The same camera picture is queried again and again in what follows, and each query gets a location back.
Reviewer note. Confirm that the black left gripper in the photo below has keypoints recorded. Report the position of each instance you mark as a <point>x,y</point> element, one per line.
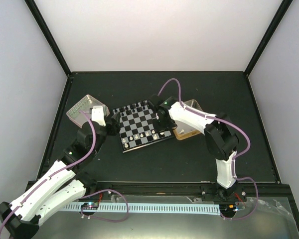
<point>114,125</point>

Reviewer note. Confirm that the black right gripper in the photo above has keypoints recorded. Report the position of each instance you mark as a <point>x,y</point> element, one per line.
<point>172,124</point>

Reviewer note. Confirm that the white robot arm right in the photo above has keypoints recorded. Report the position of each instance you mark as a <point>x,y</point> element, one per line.
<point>221,141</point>

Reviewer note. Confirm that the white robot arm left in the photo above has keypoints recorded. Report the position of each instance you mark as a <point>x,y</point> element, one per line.
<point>63,183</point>

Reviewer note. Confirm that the gold metal tin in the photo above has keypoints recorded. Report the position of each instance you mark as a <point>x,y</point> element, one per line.
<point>184,131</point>

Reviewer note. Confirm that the black white chessboard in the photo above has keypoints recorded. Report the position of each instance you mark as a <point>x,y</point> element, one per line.
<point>135,119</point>

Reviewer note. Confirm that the pink metal tin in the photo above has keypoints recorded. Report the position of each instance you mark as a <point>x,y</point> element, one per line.
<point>84,105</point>

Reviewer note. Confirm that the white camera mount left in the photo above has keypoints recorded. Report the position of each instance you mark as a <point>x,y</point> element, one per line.
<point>98,114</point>

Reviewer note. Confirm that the black front rail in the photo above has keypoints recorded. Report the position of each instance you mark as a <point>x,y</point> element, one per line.
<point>207,191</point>

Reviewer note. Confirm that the white slotted cable duct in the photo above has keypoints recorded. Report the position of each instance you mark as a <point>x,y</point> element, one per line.
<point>150,208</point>

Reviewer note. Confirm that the black frame post left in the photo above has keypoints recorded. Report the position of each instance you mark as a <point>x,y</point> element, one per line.
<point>32,6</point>

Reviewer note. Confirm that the black frame post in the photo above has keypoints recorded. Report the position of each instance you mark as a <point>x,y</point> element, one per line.
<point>32,6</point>
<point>275,22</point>

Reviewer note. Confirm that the black frame post right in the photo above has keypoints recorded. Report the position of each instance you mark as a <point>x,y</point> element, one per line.
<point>275,22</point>

